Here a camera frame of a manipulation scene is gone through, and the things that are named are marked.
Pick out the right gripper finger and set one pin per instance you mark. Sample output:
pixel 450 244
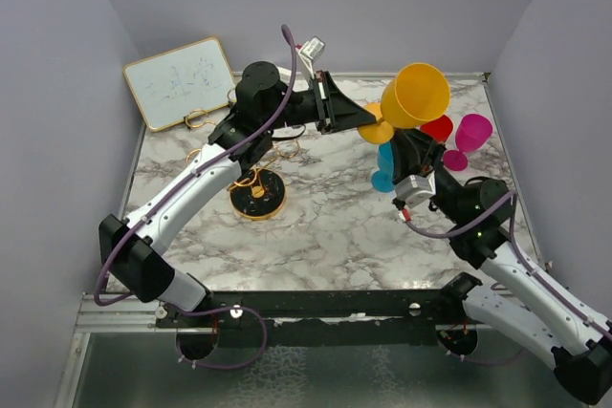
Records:
pixel 430 150
pixel 405 156

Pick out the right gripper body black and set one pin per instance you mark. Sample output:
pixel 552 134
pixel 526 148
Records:
pixel 423 171

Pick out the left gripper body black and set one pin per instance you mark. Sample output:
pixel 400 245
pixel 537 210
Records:
pixel 320 101

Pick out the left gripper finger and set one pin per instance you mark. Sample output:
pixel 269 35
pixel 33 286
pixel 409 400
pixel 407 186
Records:
pixel 350 122
pixel 340 107

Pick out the red wine glass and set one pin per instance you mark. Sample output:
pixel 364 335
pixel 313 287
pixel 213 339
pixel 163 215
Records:
pixel 439 129

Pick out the blue wine glass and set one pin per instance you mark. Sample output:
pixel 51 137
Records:
pixel 381 179

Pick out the pink wine glass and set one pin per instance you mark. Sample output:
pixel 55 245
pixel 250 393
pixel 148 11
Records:
pixel 473 131

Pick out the orange wine glass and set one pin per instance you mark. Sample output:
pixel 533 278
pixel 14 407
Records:
pixel 417 95

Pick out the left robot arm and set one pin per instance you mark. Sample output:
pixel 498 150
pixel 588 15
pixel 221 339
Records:
pixel 132 248

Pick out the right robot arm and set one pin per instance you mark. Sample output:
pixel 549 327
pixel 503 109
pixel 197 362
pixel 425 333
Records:
pixel 571 338

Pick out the white eraser box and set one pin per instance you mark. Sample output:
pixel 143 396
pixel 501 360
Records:
pixel 285 74

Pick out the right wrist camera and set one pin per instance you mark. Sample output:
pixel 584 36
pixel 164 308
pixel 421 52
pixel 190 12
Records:
pixel 413 191

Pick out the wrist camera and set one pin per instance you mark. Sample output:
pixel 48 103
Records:
pixel 413 191
pixel 308 53

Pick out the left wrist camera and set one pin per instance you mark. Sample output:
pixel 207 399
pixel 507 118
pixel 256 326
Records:
pixel 308 53

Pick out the gold wire glass rack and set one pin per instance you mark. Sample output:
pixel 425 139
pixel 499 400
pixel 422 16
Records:
pixel 255 188

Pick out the small whiteboard gold frame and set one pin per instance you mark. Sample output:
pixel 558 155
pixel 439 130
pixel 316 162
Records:
pixel 169 86

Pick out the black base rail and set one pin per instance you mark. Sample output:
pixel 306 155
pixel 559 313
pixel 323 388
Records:
pixel 317 318

